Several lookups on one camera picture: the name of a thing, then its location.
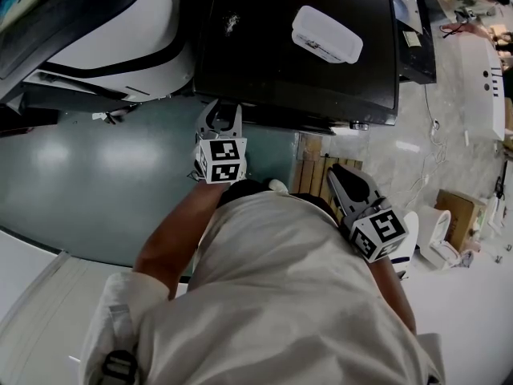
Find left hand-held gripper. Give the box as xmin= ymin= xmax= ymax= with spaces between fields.
xmin=195 ymin=98 xmax=248 ymax=186

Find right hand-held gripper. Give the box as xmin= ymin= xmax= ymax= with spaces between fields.
xmin=326 ymin=163 xmax=410 ymax=263

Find person's right forearm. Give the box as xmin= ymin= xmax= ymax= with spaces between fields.
xmin=366 ymin=257 xmax=418 ymax=334

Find person's left forearm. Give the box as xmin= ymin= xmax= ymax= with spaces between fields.
xmin=133 ymin=180 xmax=225 ymax=301

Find wooden plank ramp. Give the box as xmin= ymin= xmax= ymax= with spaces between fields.
xmin=297 ymin=132 xmax=332 ymax=160

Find person's black trousers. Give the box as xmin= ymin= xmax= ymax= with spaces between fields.
xmin=218 ymin=177 xmax=342 ymax=229

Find black washing machine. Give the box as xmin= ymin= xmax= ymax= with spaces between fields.
xmin=191 ymin=0 xmax=402 ymax=136

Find white toilet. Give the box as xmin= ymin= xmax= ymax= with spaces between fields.
xmin=416 ymin=205 xmax=475 ymax=273

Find small cardboard box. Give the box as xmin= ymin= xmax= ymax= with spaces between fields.
xmin=434 ymin=188 xmax=489 ymax=253

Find white black-striped machine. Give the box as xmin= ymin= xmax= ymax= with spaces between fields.
xmin=0 ymin=0 xmax=196 ymax=104

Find person's beige shirt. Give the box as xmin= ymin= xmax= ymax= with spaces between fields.
xmin=79 ymin=190 xmax=446 ymax=385

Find white plastic lidded container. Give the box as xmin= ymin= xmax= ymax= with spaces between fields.
xmin=291 ymin=5 xmax=364 ymax=65

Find black table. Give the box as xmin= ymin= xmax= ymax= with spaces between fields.
xmin=394 ymin=0 xmax=438 ymax=86

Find white curved panel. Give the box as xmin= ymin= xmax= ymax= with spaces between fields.
xmin=456 ymin=36 xmax=507 ymax=140

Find grey bowl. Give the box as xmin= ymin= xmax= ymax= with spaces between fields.
xmin=394 ymin=0 xmax=412 ymax=22

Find white tangled cable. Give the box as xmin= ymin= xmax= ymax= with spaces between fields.
xmin=400 ymin=82 xmax=450 ymax=212

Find black strap buckle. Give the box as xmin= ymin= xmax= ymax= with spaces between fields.
xmin=102 ymin=349 xmax=139 ymax=385

